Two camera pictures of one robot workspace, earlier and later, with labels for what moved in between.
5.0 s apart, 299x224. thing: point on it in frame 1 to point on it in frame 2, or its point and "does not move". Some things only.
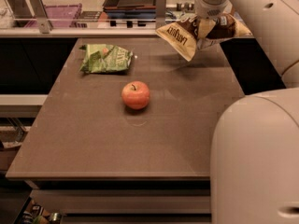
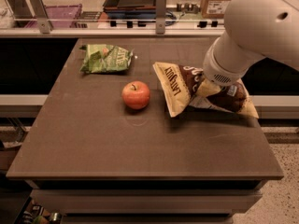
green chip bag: [105, 58] does not move
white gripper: [210, 8] to [219, 69]
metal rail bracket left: [38, 9] does not move
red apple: [135, 94] does not move
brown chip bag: [184, 37] to [180, 83]
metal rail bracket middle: [161, 7] does not move
